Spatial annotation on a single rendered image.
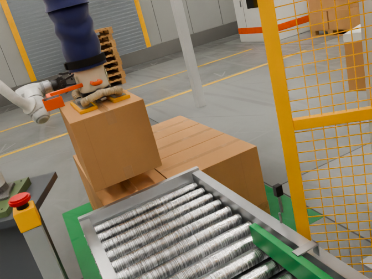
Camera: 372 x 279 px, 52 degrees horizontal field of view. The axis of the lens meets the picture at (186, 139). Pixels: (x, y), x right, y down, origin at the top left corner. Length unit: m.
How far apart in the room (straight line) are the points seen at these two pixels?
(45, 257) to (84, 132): 0.80
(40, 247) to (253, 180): 1.50
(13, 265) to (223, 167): 1.28
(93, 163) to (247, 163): 0.95
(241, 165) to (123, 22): 9.69
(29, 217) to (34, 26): 10.21
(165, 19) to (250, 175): 10.15
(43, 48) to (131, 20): 2.61
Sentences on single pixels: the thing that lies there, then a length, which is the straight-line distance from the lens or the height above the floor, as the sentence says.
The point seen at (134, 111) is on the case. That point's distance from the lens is 2.06.
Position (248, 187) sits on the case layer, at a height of 0.30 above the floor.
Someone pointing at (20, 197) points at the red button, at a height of 1.04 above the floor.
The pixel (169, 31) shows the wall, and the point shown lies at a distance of 12.35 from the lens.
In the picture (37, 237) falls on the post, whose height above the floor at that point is 0.89.
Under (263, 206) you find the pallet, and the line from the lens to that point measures 2.63.
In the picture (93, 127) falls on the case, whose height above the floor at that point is 1.01.
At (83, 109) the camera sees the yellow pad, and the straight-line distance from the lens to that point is 2.13.
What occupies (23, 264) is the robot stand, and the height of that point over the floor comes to 0.42.
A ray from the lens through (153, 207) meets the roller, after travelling 2.07.
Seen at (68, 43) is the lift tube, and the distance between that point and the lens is 2.18.
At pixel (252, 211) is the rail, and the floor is 0.60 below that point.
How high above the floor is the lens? 1.50
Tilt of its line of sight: 20 degrees down
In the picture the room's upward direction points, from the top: 15 degrees counter-clockwise
